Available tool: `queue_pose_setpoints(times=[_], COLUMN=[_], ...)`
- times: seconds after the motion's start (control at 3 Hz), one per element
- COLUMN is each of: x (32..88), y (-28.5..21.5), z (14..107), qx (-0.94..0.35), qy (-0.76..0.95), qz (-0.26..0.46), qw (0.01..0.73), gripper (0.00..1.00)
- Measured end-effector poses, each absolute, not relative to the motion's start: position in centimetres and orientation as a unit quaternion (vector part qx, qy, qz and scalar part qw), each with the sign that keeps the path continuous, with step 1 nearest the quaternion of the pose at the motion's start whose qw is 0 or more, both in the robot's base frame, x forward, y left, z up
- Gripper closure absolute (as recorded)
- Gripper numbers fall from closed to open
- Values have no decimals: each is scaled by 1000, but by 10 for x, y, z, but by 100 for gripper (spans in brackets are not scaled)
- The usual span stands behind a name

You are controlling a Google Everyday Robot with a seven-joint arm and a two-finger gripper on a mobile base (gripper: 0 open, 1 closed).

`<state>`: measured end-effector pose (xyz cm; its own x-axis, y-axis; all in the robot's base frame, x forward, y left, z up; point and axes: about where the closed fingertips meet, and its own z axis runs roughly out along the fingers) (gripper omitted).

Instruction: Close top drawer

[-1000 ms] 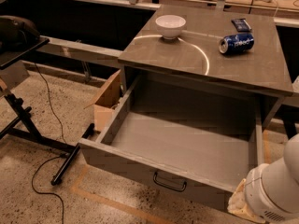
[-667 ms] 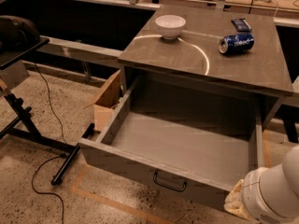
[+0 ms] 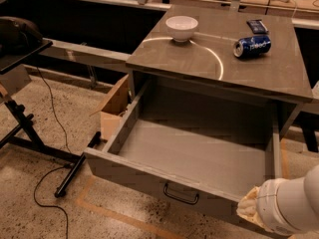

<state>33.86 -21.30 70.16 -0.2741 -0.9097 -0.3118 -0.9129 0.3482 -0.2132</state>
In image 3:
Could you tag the grey metal bench rail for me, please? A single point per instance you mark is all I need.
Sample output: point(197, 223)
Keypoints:
point(87, 55)

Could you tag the blue soda can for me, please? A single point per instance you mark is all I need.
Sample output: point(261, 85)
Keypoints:
point(251, 46)

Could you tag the white ceramic bowl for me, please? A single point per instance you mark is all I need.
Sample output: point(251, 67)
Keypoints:
point(181, 28)

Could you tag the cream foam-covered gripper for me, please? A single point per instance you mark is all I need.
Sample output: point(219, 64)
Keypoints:
point(265, 205)

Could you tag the cardboard box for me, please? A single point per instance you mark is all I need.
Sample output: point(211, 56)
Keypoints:
point(112, 107)

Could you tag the dark bag on stand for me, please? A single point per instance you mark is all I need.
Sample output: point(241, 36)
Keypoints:
point(18, 36)

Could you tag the grey top drawer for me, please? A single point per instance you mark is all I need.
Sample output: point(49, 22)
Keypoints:
point(200, 150)

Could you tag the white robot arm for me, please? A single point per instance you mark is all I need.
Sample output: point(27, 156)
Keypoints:
point(284, 206)

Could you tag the grey drawer cabinet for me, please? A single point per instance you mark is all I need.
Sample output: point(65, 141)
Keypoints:
point(208, 57)

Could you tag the black metal stand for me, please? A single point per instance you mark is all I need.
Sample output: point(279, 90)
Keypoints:
point(23, 134)

